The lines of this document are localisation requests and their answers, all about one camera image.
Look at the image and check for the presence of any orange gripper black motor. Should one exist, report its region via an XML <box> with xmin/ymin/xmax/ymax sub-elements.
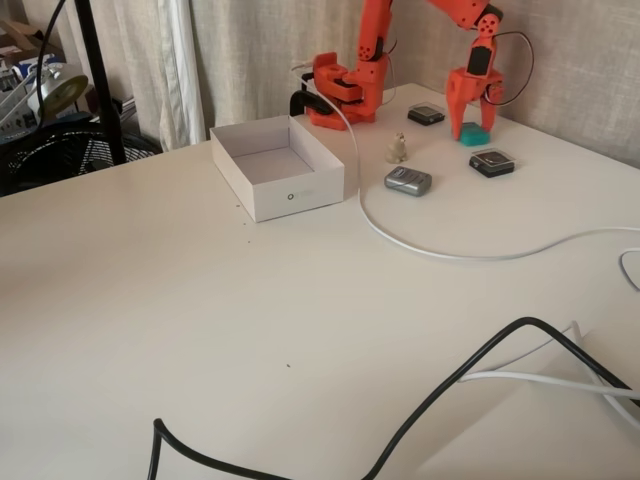
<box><xmin>447</xmin><ymin>44</ymin><xmax>504</xmax><ymax>142</ymax></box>

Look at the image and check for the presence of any green cube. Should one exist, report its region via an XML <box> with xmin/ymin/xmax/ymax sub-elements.
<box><xmin>459</xmin><ymin>122</ymin><xmax>492</xmax><ymax>147</ymax></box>

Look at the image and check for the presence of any white cardboard bin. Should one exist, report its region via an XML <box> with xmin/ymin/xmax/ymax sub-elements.
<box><xmin>209</xmin><ymin>114</ymin><xmax>346</xmax><ymax>224</ymax></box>

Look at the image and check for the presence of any black box clear lid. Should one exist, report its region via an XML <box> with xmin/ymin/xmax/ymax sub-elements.
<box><xmin>407</xmin><ymin>102</ymin><xmax>446</xmax><ymax>126</ymax></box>

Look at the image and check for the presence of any dark square block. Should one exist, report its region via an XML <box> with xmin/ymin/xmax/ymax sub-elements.
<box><xmin>468</xmin><ymin>148</ymin><xmax>516</xmax><ymax>180</ymax></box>

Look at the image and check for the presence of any small beige animal figurine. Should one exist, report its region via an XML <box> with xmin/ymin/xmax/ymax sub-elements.
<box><xmin>387</xmin><ymin>130</ymin><xmax>410</xmax><ymax>165</ymax></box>

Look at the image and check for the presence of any grey metal tin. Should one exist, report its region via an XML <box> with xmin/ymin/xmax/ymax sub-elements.
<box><xmin>383</xmin><ymin>167</ymin><xmax>433</xmax><ymax>199</ymax></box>

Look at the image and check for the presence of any black table clamp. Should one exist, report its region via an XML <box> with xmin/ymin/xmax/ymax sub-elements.
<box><xmin>289</xmin><ymin>89</ymin><xmax>327</xmax><ymax>119</ymax></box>

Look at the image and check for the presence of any beige curtain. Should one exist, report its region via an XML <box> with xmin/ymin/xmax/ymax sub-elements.
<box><xmin>64</xmin><ymin>0</ymin><xmax>640</xmax><ymax>169</ymax></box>

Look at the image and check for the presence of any black lamp pole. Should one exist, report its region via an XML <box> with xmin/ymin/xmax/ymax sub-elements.
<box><xmin>73</xmin><ymin>0</ymin><xmax>129</xmax><ymax>167</ymax></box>

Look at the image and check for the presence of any silver desk lamp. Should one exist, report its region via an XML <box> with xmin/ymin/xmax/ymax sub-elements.
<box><xmin>28</xmin><ymin>62</ymin><xmax>95</xmax><ymax>122</ymax></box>

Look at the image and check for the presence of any black fan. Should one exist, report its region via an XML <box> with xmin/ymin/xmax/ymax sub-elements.
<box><xmin>0</xmin><ymin>119</ymin><xmax>164</xmax><ymax>199</ymax></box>

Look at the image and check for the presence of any thin black gripper wire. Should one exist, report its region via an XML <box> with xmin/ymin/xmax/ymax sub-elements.
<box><xmin>487</xmin><ymin>31</ymin><xmax>537</xmax><ymax>107</ymax></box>

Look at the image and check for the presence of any long white cable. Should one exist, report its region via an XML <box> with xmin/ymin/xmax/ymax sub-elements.
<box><xmin>292</xmin><ymin>62</ymin><xmax>640</xmax><ymax>261</ymax></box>

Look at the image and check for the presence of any white cable loop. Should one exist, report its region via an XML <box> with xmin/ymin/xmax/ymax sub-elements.
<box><xmin>618</xmin><ymin>248</ymin><xmax>640</xmax><ymax>292</ymax></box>

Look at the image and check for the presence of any thick black cable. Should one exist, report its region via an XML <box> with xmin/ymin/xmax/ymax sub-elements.
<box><xmin>149</xmin><ymin>317</ymin><xmax>640</xmax><ymax>480</ymax></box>

